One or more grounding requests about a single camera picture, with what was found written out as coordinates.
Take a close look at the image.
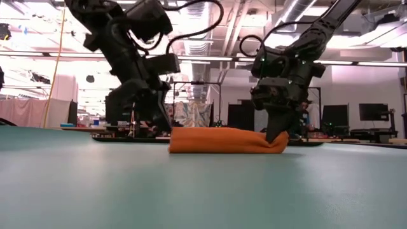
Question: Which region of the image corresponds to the person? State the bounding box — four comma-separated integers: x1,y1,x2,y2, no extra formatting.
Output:
298,100,314,132

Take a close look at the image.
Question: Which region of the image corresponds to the long ceiling light strip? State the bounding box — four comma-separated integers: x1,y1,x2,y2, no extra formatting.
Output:
177,55,407,68

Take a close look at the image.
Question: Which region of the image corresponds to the black partition panel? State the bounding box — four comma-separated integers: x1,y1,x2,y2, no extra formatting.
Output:
226,102,256,131

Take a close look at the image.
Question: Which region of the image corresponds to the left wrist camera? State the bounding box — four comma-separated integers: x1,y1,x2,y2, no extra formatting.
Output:
125,0,174,43

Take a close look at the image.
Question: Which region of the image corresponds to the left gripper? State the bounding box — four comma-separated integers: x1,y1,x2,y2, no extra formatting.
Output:
83,30,181,132

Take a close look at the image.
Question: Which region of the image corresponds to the black camera cable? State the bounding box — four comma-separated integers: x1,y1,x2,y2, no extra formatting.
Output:
238,19,319,59
161,0,224,55

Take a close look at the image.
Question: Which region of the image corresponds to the black upright panel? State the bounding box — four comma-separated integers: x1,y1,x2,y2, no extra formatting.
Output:
67,100,79,127

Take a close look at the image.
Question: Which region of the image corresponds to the black ceiling device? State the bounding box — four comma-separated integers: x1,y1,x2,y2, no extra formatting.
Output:
0,22,12,41

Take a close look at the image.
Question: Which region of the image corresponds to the green table mat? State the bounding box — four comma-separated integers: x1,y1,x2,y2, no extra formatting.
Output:
0,126,407,229

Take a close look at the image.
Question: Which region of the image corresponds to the black computer monitor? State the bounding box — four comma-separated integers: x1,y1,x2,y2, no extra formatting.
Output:
359,103,390,122
322,104,350,128

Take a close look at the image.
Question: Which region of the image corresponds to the black right camera cable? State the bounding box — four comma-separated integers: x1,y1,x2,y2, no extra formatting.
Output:
238,19,319,59

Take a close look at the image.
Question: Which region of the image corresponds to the black left camera cable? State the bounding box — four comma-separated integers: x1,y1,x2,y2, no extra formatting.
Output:
161,0,224,55

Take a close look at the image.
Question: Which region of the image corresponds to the black curved cable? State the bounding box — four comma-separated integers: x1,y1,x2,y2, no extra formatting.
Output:
0,116,18,127

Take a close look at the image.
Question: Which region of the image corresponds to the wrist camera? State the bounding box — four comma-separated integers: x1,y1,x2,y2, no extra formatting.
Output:
125,0,174,43
251,47,289,80

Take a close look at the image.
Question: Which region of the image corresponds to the pink curtain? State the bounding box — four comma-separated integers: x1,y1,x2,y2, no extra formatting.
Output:
0,99,71,128

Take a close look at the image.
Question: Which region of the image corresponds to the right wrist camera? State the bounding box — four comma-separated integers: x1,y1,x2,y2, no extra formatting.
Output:
251,47,289,80

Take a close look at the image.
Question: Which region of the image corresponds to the colourful patterned cloth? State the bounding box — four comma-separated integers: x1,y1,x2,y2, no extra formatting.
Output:
165,101,212,128

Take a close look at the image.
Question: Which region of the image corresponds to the thin black metal frame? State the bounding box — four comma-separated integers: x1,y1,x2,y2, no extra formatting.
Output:
172,81,223,128

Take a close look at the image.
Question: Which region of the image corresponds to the orange towel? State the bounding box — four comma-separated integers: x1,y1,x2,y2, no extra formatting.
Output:
168,127,290,155

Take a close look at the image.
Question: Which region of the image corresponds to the yellow cable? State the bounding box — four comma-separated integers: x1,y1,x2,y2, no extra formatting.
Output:
43,5,67,128

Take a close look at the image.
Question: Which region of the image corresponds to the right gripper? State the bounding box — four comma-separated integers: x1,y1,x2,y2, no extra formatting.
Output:
250,55,327,143

